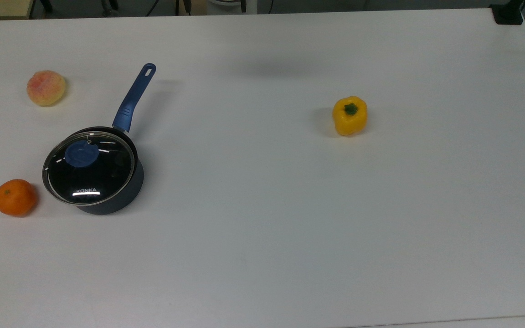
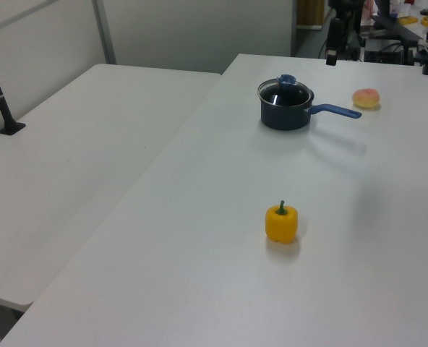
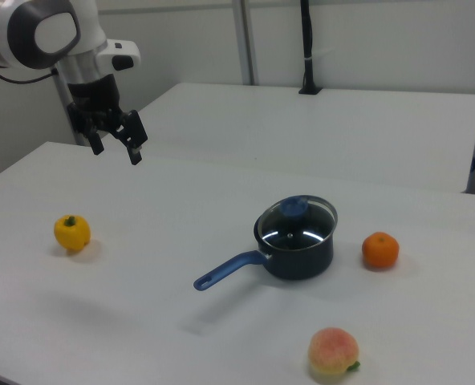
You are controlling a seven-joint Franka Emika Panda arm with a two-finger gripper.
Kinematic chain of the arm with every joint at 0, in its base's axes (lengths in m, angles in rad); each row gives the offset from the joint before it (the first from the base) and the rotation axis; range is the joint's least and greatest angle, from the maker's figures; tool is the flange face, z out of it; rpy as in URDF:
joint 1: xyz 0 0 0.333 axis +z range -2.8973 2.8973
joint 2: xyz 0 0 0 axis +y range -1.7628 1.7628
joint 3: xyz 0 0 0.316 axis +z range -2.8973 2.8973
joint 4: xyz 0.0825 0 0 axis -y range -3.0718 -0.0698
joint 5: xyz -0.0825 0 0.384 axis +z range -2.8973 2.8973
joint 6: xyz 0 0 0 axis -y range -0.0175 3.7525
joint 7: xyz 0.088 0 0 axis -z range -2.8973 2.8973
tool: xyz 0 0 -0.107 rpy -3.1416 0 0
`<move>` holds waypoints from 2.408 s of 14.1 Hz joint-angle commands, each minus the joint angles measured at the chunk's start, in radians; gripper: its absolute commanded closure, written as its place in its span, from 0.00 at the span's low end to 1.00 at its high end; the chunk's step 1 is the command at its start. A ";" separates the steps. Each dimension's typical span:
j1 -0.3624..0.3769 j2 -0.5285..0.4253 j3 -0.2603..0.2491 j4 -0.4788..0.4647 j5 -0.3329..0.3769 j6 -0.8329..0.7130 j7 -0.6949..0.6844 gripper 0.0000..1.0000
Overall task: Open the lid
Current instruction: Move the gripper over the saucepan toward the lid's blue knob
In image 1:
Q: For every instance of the glass lid with blue knob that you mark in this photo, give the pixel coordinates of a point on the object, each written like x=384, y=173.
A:
x=107, y=175

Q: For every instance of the yellow bell pepper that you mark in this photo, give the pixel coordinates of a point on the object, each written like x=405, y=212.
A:
x=350, y=120

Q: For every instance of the black stand leg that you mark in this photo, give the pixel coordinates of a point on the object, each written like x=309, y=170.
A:
x=184, y=5

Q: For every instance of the black chair leg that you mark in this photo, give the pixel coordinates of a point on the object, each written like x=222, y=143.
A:
x=109, y=4
x=46, y=4

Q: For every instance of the pink yellow peach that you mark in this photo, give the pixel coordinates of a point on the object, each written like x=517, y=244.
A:
x=46, y=88

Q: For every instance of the orange mandarin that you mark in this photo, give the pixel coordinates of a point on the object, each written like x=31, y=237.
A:
x=15, y=198

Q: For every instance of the black table clamp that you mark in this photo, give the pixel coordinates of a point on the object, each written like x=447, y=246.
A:
x=507, y=13

